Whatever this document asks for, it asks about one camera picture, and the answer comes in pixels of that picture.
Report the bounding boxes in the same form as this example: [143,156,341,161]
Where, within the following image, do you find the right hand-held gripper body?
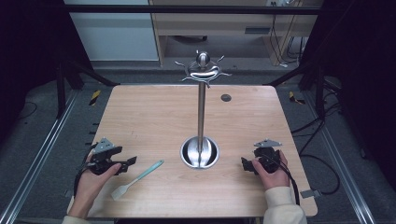
[252,138,283,175]

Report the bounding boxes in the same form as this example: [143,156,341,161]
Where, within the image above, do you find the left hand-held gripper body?
[88,137,129,175]

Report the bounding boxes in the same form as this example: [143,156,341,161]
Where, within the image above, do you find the person's right hand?
[250,149,291,191]

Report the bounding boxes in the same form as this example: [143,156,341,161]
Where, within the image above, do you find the person's left hand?
[67,154,122,219]

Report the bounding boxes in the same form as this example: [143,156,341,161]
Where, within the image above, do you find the grey table edge clamp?
[300,189,322,200]

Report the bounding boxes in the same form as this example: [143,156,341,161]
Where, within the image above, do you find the yellow black striped tape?
[89,90,103,106]
[288,91,306,105]

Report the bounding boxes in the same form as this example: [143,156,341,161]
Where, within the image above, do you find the steel utensil hanging stand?
[174,49,233,170]

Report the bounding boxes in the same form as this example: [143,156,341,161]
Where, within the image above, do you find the black metal stand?
[266,60,344,120]
[55,59,120,119]

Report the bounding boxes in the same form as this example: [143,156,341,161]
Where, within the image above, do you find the white cabinet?
[63,0,160,63]

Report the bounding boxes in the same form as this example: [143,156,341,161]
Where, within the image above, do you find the light wooden desk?
[148,0,324,67]

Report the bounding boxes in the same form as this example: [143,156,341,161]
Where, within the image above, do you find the teal handled silicone spatula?
[110,160,165,202]

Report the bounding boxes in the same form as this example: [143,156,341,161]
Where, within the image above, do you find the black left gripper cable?
[72,142,99,198]

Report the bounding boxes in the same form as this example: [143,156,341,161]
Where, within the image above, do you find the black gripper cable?
[270,154,302,207]
[72,142,99,198]

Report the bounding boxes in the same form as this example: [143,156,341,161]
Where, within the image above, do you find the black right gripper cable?
[270,154,302,207]

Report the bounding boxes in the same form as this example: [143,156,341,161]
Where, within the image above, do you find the black floor cable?
[290,102,342,196]

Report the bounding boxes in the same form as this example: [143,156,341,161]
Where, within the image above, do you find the aluminium floor rail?
[303,91,377,224]
[0,90,78,224]

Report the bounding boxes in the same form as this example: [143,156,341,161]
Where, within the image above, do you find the hanging black desk cables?
[269,1,307,68]

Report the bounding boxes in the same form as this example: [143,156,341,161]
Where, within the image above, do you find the black horizontal frame bar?
[63,4,322,15]

